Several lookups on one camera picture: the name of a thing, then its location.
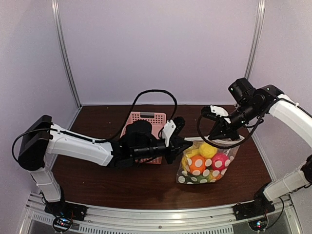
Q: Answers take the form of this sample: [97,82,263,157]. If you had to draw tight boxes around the yellow toy bananas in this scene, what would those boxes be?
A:
[181,149,199,172]

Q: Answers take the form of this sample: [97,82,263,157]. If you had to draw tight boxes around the orange toy fruit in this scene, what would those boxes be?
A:
[187,155,206,176]

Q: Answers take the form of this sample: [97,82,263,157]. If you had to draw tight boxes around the clear dotted zip bag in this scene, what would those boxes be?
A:
[176,137,239,185]

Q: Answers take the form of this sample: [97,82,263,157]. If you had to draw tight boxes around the red toy apple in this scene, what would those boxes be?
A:
[212,153,231,171]

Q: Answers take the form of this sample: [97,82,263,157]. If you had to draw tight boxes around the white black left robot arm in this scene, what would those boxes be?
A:
[17,115,193,216]

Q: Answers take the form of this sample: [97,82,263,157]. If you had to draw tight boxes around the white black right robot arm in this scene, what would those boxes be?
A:
[201,78,312,217]

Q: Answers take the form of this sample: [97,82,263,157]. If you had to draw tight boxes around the pink plastic basket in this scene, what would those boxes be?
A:
[118,119,167,166]

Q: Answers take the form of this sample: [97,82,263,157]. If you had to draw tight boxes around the right circuit board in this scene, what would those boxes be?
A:
[248,218,268,232]

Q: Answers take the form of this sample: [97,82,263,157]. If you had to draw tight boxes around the circuit board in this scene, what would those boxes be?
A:
[52,217,73,232]
[248,218,268,232]

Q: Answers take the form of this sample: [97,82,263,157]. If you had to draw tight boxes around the left circuit board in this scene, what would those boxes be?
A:
[52,217,73,232]

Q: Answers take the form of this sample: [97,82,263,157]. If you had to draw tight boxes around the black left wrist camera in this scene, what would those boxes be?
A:
[159,117,185,147]

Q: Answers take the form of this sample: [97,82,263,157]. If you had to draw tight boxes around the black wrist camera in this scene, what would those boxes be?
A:
[201,105,231,123]
[159,117,185,147]

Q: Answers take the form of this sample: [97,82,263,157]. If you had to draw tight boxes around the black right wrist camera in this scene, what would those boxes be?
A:
[201,105,231,123]

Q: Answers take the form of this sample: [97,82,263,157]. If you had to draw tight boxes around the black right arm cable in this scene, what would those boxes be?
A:
[196,97,278,149]

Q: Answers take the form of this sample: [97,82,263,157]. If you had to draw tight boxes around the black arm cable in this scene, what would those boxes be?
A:
[196,97,278,149]
[11,89,178,166]

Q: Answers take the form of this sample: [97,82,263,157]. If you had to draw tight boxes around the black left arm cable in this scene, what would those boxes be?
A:
[11,89,178,166]

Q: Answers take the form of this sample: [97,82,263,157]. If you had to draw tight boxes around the right aluminium frame post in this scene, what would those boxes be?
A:
[244,0,266,80]

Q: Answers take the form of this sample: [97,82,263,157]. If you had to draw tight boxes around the aluminium frame post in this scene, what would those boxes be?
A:
[244,0,266,80]
[51,0,82,108]

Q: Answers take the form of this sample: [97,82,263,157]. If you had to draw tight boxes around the aluminium front rail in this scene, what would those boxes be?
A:
[18,192,299,234]

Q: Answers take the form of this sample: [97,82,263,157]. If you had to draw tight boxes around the left aluminium frame post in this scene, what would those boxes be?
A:
[51,0,82,108]

